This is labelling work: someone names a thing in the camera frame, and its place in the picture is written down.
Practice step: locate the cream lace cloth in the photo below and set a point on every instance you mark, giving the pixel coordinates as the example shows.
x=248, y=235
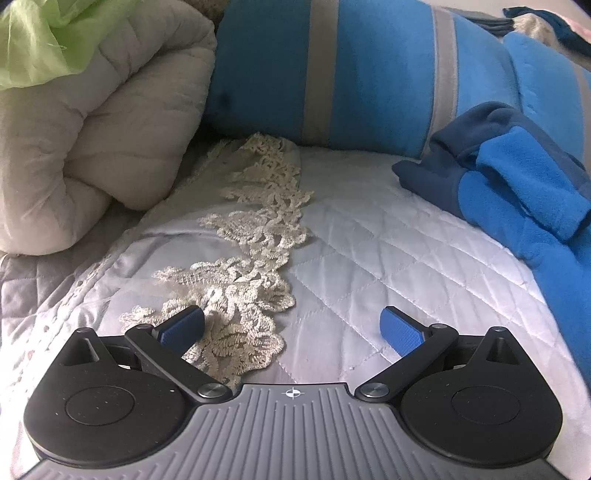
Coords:
x=258, y=230

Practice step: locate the green cloth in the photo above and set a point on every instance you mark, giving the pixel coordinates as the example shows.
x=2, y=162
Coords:
x=27, y=41

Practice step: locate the blue grey-striped pillow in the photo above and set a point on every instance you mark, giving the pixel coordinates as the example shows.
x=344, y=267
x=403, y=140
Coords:
x=378, y=69
x=545, y=69

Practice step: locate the grey-blue folded garment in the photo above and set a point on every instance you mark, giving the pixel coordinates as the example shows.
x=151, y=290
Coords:
x=485, y=21

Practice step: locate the beige rolled quilt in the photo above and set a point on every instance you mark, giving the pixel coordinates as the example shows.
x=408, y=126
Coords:
x=92, y=138

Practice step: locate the grey fuzzy blanket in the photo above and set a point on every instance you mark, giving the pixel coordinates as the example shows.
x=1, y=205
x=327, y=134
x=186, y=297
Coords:
x=535, y=28

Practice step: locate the pink and navy garment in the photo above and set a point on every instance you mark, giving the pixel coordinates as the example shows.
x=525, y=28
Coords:
x=565, y=34

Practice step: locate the pink folded garment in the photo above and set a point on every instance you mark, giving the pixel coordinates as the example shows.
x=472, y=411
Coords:
x=579, y=24

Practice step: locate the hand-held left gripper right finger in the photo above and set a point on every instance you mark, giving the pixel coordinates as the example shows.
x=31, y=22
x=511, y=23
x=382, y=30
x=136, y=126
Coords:
x=399, y=332

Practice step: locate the blue fleece jacket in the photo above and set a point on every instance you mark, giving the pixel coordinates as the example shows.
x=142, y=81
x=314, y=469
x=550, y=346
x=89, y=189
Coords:
x=521, y=194

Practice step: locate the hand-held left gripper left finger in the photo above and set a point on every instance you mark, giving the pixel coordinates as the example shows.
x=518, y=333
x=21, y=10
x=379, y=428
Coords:
x=182, y=330

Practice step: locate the white quilted bedspread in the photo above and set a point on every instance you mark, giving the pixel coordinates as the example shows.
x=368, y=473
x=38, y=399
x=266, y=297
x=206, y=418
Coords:
x=392, y=258

